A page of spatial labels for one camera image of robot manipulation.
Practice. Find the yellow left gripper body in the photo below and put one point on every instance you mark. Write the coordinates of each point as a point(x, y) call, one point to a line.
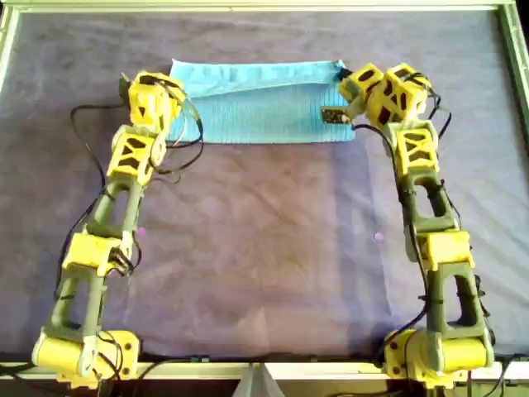
point(171, 99)

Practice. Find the yellow right gripper body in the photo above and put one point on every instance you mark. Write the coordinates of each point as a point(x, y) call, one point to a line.
point(372, 89)

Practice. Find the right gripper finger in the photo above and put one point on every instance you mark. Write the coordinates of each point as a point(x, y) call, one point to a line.
point(341, 76)

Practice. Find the light blue microfiber cloth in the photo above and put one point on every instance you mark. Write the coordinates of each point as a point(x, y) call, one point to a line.
point(268, 107)

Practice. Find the yellow grey right robot arm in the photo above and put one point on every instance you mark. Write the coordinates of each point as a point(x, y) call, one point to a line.
point(448, 248)

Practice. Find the yellow grey left robot arm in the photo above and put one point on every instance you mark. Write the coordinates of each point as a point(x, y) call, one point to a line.
point(87, 252)

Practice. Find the pink tape marker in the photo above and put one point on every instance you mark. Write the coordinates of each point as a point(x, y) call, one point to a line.
point(141, 231)
point(378, 236)

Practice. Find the purple table cover sheet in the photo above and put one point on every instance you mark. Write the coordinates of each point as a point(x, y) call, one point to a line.
point(264, 248)

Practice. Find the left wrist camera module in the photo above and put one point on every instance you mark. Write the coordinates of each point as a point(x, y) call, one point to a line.
point(124, 89)

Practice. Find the aluminium table frame rail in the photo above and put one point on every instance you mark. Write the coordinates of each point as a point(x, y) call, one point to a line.
point(322, 370)
point(514, 49)
point(6, 41)
point(248, 5)

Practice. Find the grey camera stand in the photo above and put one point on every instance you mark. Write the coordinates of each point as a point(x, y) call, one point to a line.
point(258, 384)

